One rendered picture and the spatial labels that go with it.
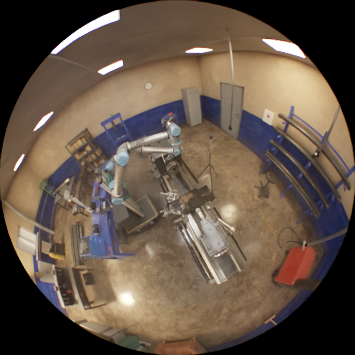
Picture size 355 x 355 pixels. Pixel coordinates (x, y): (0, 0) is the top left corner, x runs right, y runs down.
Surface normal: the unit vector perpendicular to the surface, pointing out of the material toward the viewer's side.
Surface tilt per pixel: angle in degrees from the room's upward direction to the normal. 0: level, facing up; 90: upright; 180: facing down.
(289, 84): 90
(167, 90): 90
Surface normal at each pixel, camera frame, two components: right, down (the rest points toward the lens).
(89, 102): 0.40, 0.69
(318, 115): -0.90, 0.42
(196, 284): -0.18, -0.58
